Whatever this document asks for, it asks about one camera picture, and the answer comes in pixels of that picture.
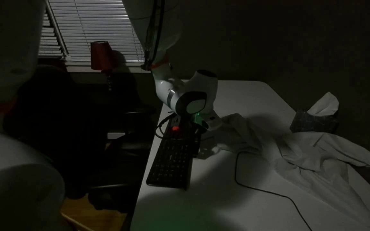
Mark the black office chair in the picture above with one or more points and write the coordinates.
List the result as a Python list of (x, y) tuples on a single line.
[(99, 150)]

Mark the white table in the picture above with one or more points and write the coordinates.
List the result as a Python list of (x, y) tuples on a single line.
[(240, 191)]

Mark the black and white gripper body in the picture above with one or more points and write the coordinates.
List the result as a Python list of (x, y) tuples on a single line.
[(194, 98)]

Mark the white window blinds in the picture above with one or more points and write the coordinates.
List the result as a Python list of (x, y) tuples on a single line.
[(70, 26)]

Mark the white crumpled shirt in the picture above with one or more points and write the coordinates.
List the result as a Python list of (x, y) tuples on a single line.
[(318, 163)]

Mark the red cup on sill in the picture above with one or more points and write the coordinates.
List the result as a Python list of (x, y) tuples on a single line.
[(101, 55)]

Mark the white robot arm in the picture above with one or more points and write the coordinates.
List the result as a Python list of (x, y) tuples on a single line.
[(30, 190)]

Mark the black computer keyboard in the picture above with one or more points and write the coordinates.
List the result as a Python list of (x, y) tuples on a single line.
[(173, 159)]

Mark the dark tissue box near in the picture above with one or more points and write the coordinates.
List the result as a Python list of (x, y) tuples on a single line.
[(321, 117)]

